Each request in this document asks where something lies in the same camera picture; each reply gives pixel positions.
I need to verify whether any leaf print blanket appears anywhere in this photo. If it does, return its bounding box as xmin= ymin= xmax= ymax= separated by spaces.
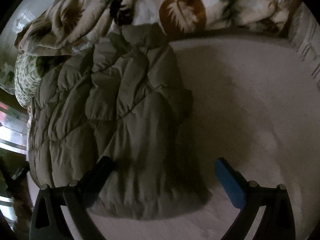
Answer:
xmin=15 ymin=0 xmax=293 ymax=56

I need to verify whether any pale pink bed sheet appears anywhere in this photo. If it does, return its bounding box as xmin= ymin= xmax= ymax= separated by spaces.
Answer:
xmin=24 ymin=28 xmax=320 ymax=240

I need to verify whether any striped patterned cushion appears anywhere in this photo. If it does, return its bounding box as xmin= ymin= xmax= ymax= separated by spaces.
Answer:
xmin=289 ymin=3 xmax=320 ymax=90

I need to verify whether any leaf print pillow behind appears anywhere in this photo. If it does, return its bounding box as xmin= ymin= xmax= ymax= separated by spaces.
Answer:
xmin=1 ymin=62 xmax=15 ymax=95

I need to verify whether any window with bright panes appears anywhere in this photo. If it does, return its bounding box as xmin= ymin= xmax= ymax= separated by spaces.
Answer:
xmin=1 ymin=103 xmax=27 ymax=223

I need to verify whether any olive grey puffer jacket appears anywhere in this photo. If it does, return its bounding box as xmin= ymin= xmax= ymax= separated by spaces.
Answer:
xmin=28 ymin=24 xmax=210 ymax=220

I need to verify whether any green white checkered pillow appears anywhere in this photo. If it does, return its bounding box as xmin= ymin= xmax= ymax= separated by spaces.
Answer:
xmin=14 ymin=53 xmax=44 ymax=108

